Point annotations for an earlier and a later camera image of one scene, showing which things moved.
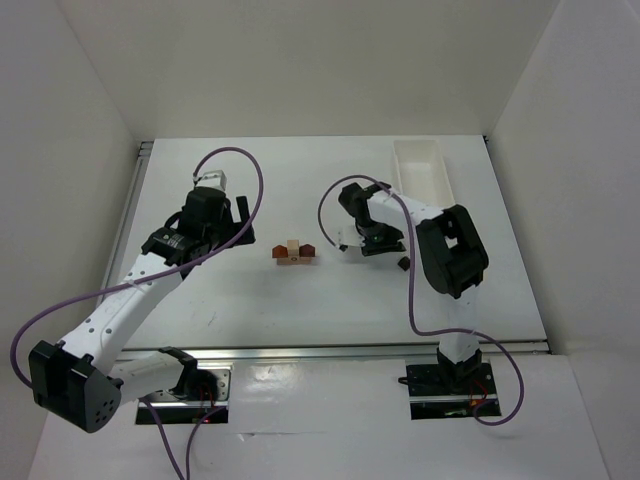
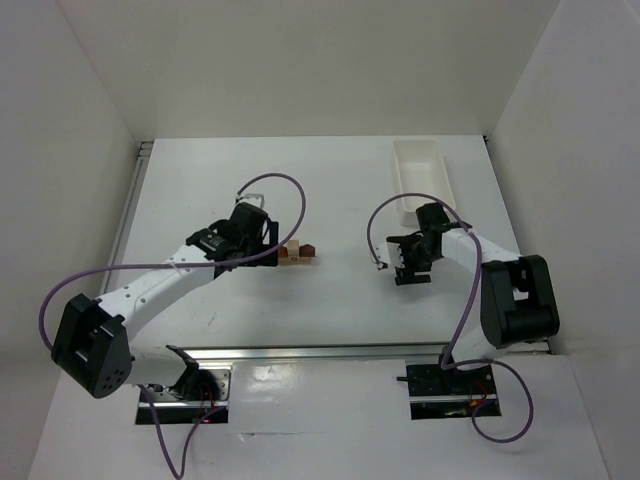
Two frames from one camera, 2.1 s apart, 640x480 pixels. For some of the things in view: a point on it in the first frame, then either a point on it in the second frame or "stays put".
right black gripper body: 382,245 to 406,257
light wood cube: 293,247 stays put
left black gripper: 238,228 to 271,242
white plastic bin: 421,173 stays put
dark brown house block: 306,250 stays put
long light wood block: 295,260 stays put
